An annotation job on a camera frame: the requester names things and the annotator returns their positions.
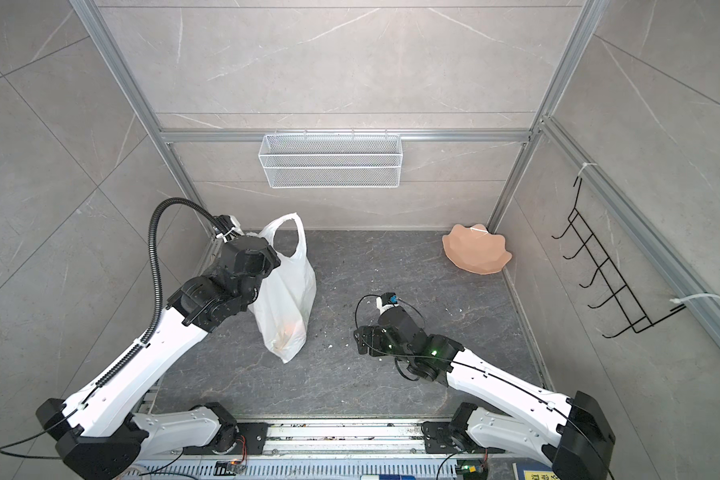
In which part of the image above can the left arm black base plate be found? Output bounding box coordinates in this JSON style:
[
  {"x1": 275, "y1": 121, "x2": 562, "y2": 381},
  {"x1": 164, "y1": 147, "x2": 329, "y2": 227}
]
[{"x1": 183, "y1": 422, "x2": 269, "y2": 456}]

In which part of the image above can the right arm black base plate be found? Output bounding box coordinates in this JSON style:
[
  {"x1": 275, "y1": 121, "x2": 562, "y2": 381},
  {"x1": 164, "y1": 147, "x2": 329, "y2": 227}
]
[{"x1": 420, "y1": 421, "x2": 505, "y2": 455}]

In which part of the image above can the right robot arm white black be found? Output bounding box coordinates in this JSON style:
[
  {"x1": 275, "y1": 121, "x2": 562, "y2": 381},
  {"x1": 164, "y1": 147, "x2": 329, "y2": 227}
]
[{"x1": 353, "y1": 297, "x2": 616, "y2": 479}]

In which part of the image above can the white wire mesh basket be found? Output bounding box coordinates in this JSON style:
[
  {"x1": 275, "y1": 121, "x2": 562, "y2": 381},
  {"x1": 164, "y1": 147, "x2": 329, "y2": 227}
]
[{"x1": 258, "y1": 133, "x2": 404, "y2": 189}]

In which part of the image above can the white zip tie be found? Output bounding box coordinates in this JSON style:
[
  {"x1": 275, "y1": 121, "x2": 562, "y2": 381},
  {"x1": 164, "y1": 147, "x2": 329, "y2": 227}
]
[
  {"x1": 669, "y1": 292, "x2": 720, "y2": 305},
  {"x1": 573, "y1": 162, "x2": 598, "y2": 187}
]

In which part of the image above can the pink shell-shaped bowl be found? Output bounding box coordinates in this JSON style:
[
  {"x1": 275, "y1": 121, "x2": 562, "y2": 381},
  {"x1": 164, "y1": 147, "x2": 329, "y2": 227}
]
[{"x1": 442, "y1": 224, "x2": 512, "y2": 275}]

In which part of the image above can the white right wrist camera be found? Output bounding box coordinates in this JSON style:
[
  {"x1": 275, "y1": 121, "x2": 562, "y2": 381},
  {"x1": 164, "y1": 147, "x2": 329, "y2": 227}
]
[{"x1": 376, "y1": 292, "x2": 399, "y2": 314}]

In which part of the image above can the white plastic bag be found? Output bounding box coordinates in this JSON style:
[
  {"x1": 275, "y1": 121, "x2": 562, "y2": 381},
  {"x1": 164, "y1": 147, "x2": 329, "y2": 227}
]
[{"x1": 250, "y1": 213, "x2": 317, "y2": 364}]

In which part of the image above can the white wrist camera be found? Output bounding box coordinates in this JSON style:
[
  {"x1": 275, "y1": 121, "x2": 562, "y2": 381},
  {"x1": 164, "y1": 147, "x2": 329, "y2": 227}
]
[
  {"x1": 376, "y1": 292, "x2": 399, "y2": 314},
  {"x1": 213, "y1": 215, "x2": 245, "y2": 243}
]

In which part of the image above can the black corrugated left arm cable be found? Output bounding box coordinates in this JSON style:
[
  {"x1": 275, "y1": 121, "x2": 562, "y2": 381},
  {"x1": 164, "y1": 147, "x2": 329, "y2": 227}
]
[{"x1": 93, "y1": 197, "x2": 229, "y2": 390}]

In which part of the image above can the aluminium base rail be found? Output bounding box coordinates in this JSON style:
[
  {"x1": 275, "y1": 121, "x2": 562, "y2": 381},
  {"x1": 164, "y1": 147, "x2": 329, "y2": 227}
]
[{"x1": 131, "y1": 416, "x2": 577, "y2": 463}]

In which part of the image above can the white zip tie lower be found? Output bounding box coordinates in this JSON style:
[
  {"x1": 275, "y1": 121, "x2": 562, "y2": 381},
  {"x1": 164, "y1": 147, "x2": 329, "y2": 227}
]
[{"x1": 669, "y1": 292, "x2": 720, "y2": 305}]

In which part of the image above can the white slotted cable duct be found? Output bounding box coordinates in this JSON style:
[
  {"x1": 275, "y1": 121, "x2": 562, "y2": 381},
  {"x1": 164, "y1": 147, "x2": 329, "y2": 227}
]
[{"x1": 120, "y1": 458, "x2": 460, "y2": 479}]

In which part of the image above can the black wire hook rack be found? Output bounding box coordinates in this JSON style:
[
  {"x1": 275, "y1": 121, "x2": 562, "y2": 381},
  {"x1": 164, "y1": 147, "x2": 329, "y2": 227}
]
[{"x1": 551, "y1": 177, "x2": 687, "y2": 339}]

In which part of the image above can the white zip tie upper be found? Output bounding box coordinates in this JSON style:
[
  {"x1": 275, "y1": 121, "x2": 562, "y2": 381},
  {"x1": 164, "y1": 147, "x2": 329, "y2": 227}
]
[{"x1": 573, "y1": 162, "x2": 598, "y2": 187}]

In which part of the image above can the blue yellow label box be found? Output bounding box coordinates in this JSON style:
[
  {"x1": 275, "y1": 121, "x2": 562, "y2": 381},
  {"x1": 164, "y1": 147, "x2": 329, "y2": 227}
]
[{"x1": 513, "y1": 461, "x2": 559, "y2": 480}]

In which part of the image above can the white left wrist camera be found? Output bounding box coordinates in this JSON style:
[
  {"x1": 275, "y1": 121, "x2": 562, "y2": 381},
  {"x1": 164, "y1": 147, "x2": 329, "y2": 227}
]
[{"x1": 213, "y1": 215, "x2": 245, "y2": 243}]

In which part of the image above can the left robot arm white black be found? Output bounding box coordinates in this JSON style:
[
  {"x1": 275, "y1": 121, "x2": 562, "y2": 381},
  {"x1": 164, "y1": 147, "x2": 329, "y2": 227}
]
[{"x1": 36, "y1": 236, "x2": 280, "y2": 479}]

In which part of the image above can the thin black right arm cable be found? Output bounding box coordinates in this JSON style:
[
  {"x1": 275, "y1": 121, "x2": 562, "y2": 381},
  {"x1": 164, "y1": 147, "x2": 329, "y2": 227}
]
[{"x1": 353, "y1": 293, "x2": 617, "y2": 480}]

